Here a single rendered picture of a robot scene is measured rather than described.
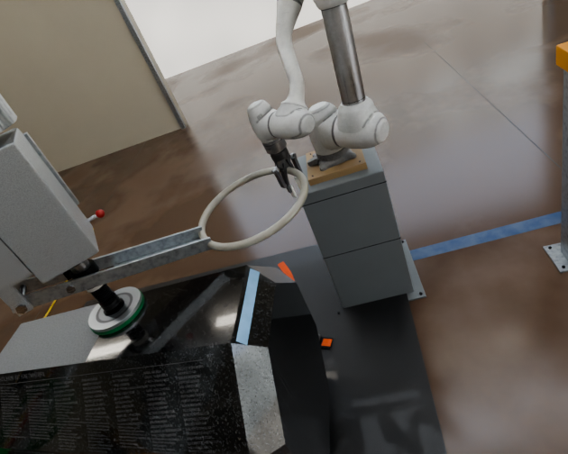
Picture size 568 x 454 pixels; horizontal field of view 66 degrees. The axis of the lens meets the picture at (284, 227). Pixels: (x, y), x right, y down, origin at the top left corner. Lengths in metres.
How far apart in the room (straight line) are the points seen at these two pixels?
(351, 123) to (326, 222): 0.51
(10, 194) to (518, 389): 1.98
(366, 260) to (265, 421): 1.12
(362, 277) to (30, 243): 1.56
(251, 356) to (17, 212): 0.81
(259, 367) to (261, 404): 0.11
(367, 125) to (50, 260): 1.26
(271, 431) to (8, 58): 6.23
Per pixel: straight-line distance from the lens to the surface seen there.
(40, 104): 7.05
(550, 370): 2.19
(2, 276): 1.59
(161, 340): 1.55
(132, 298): 1.76
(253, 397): 1.42
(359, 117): 1.86
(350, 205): 2.06
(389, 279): 2.39
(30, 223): 1.50
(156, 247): 1.75
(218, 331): 1.44
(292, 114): 1.59
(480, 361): 2.20
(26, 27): 6.75
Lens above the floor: 1.81
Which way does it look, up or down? 33 degrees down
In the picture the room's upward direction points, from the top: 24 degrees counter-clockwise
